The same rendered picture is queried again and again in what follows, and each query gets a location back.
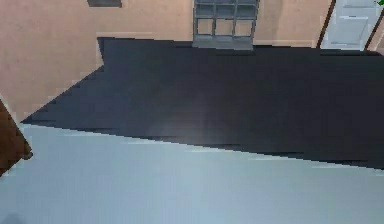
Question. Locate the green house plant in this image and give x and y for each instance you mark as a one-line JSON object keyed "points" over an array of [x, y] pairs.
{"points": [[380, 2]]}

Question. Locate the grey open shelf unit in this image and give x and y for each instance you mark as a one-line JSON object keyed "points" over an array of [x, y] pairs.
{"points": [[223, 39]]}

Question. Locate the brown wooden furniture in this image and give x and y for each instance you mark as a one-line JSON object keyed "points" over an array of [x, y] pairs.
{"points": [[10, 140]]}

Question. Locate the grey framed wall picture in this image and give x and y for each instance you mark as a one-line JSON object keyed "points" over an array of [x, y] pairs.
{"points": [[104, 2]]}

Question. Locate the white panelled room door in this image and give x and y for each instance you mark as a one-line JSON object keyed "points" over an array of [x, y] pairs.
{"points": [[350, 26]]}

